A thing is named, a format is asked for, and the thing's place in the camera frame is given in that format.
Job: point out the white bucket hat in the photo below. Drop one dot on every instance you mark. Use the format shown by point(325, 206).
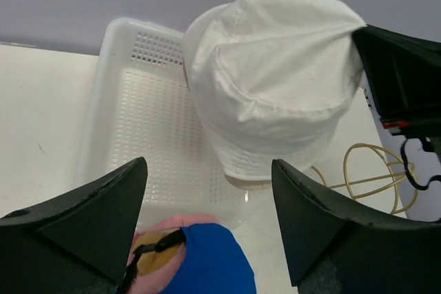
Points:
point(270, 79)

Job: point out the white plastic basket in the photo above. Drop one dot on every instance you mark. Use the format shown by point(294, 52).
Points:
point(140, 107)

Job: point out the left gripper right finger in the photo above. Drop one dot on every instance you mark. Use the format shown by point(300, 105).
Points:
point(333, 241)

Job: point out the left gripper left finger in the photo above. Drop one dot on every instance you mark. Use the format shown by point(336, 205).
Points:
point(79, 237)

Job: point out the gold wire hat stand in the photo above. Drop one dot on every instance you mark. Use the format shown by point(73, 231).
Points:
point(371, 175)

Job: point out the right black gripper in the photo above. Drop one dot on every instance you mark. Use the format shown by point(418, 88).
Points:
point(403, 73)

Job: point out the blue baseball cap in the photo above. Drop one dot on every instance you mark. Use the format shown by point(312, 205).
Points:
point(214, 263)

